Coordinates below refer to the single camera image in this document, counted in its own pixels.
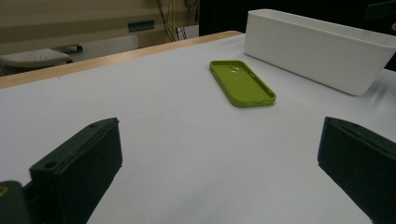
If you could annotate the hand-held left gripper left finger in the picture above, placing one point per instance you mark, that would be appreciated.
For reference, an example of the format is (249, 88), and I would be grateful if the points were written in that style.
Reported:
(81, 165)

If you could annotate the white perforated stool seat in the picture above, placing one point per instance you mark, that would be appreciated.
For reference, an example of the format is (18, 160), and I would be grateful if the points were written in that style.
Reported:
(34, 58)

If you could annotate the teal bracket under desk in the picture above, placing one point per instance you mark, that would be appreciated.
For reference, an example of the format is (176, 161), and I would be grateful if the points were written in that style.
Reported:
(141, 26)

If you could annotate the green phone case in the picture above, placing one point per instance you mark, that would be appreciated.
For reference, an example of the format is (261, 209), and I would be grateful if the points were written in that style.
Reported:
(243, 85)

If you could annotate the beige desk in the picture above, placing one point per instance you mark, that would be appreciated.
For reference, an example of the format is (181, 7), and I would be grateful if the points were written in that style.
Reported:
(62, 25)

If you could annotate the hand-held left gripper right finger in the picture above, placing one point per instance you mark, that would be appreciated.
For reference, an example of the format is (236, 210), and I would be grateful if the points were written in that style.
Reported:
(361, 165)

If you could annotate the white plastic storage box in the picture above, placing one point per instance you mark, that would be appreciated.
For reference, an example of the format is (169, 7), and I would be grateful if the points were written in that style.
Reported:
(311, 53)

